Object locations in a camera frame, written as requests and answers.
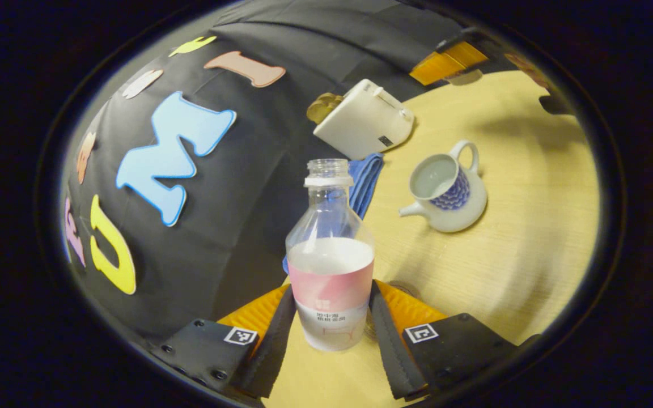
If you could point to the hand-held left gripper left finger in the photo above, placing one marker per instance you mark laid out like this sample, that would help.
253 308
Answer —
278 345

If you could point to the brown toast slice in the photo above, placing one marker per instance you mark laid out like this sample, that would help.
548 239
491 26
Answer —
321 112
333 99

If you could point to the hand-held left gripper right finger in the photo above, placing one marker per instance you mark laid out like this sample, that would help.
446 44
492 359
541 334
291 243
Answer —
386 351

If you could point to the clear water bottle pink label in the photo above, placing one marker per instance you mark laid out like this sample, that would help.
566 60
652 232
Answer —
329 272

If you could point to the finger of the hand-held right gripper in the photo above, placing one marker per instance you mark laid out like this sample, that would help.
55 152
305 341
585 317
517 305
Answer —
526 69
445 63

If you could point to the white toaster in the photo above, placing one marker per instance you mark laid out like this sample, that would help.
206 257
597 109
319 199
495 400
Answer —
360 122

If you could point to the folded blue towel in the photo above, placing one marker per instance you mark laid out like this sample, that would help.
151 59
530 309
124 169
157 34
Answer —
366 181

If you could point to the white blue patterned teacup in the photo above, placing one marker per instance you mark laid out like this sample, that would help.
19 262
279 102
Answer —
457 215

